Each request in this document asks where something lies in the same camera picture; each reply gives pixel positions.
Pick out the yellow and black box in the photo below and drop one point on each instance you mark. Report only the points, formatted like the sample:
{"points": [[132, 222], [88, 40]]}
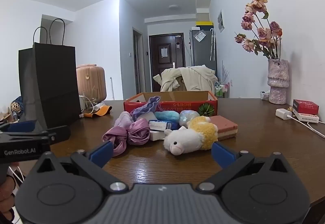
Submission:
{"points": [[204, 23]]}

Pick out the white rectangular block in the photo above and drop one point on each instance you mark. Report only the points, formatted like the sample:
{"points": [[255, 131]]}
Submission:
{"points": [[156, 135]]}

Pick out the pink satin scrunchie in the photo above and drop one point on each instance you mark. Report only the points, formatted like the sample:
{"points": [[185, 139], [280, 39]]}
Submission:
{"points": [[138, 132], [115, 137]]}

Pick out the pink textured vase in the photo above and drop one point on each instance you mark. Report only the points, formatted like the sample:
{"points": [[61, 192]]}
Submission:
{"points": [[278, 82]]}

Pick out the wall poster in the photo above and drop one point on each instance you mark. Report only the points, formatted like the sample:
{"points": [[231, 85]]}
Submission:
{"points": [[221, 21]]}

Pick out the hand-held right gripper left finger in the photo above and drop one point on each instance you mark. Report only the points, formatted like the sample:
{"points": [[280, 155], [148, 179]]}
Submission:
{"points": [[101, 154]]}

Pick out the red cardboard box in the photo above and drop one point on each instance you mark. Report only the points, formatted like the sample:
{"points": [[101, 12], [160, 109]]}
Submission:
{"points": [[177, 106]]}

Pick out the group of bottles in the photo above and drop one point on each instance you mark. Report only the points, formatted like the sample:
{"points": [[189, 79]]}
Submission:
{"points": [[221, 90]]}

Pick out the paper note on door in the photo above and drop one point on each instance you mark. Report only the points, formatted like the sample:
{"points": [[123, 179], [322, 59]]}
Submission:
{"points": [[164, 52]]}

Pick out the white folded umbrella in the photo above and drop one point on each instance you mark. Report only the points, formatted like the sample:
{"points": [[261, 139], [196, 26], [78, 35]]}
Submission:
{"points": [[212, 44]]}

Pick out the white and yellow plush sheep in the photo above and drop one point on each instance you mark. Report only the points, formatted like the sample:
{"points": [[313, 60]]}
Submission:
{"points": [[185, 140]]}

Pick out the wooden chair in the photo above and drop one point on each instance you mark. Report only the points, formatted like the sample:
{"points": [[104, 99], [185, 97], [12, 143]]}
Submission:
{"points": [[180, 84]]}

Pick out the round ceiling lamp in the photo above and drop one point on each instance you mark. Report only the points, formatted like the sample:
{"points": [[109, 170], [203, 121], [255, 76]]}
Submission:
{"points": [[174, 7]]}

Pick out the blue tissue packet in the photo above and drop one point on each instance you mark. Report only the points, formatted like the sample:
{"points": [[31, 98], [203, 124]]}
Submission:
{"points": [[160, 125]]}

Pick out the pink sponge block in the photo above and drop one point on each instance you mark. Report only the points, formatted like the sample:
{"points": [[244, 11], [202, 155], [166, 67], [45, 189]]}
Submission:
{"points": [[224, 126]]}

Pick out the black paper bag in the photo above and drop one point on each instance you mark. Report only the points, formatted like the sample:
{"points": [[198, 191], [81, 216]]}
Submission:
{"points": [[50, 82]]}

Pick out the lilac plush scrunchie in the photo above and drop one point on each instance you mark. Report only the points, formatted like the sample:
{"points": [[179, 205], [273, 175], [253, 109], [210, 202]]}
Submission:
{"points": [[124, 120]]}

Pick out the iridescent white bath pouf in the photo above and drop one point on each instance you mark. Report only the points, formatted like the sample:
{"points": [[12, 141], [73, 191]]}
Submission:
{"points": [[189, 117]]}

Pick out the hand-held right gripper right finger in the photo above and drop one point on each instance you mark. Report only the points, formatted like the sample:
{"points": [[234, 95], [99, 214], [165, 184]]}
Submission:
{"points": [[223, 155]]}

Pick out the person's left hand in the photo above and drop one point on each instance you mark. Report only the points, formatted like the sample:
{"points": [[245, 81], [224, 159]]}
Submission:
{"points": [[6, 192]]}

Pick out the white charger adapter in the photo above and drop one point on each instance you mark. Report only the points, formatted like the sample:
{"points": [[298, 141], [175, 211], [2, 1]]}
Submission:
{"points": [[283, 114]]}

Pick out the white sponge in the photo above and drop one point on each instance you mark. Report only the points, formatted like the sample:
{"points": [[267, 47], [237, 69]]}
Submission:
{"points": [[148, 117]]}

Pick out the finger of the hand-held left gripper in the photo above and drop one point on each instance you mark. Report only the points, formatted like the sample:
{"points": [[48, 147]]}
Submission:
{"points": [[61, 133], [22, 126]]}

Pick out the pink suitcase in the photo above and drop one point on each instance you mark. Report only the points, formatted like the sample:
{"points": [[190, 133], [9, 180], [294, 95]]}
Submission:
{"points": [[91, 79]]}

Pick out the flat white box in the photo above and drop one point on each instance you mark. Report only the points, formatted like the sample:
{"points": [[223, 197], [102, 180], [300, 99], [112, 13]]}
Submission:
{"points": [[307, 118]]}

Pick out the purple ruffled cloth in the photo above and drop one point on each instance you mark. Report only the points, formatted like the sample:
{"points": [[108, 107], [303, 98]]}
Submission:
{"points": [[147, 106]]}

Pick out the dried rose bouquet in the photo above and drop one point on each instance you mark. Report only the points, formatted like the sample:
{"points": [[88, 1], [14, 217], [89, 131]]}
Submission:
{"points": [[259, 33]]}

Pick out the beige jacket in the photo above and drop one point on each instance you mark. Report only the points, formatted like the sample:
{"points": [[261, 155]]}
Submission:
{"points": [[195, 77]]}

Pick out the paper note on refrigerator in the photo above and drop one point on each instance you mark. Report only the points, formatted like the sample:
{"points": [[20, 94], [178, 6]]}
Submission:
{"points": [[199, 36]]}

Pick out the dark brown door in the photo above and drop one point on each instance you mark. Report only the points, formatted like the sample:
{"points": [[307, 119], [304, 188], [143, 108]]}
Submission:
{"points": [[167, 66]]}

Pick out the blue fluffy sponge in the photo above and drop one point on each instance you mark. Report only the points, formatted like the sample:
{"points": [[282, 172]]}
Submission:
{"points": [[166, 116]]}

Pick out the grey refrigerator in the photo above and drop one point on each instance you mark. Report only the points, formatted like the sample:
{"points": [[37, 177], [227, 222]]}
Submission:
{"points": [[203, 51]]}

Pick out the rattan ball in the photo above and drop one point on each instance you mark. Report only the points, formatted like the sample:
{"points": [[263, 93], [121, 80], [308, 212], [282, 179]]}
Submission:
{"points": [[16, 107]]}

